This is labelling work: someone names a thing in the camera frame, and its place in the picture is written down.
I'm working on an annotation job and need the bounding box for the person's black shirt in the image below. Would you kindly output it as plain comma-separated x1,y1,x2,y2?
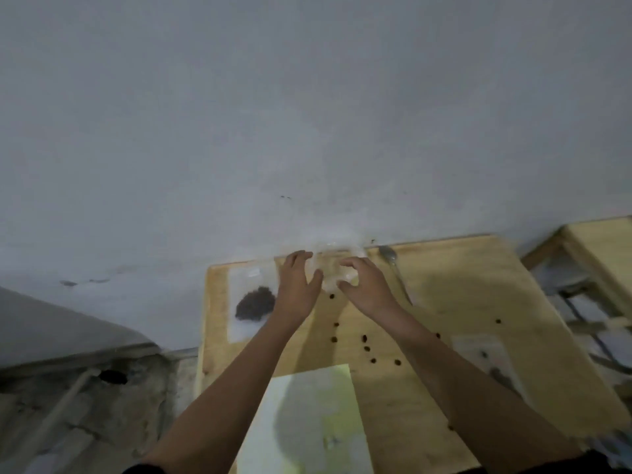
120,448,624,474

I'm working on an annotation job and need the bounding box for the person's right forearm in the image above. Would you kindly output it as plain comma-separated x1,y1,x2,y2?
377,303,583,465

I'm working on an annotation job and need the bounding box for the wooden stick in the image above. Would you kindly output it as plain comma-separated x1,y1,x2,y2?
13,367,103,465

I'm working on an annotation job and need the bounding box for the light wooden side table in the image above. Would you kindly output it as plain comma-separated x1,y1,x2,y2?
521,215,632,337

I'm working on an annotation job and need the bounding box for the pale yellow label sheet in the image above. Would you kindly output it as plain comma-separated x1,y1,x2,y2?
235,363,374,474

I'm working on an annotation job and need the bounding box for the person's left hand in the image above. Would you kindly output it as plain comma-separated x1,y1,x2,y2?
273,250,325,331

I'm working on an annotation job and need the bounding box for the person's right hand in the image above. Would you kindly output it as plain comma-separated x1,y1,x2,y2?
336,256,401,321

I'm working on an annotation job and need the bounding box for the small translucent plastic bag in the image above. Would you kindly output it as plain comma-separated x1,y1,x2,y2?
226,263,279,344
450,334,528,406

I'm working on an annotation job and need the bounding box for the large clear plastic bag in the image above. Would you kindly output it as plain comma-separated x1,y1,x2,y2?
302,235,369,293

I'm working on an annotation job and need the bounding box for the white grey cabinet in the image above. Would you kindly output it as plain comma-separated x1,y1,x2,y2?
0,286,163,377

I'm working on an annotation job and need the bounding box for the metal spoon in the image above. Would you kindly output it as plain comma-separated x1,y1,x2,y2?
377,245,415,307

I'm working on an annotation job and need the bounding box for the person's left forearm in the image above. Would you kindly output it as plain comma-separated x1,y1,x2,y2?
143,315,302,474

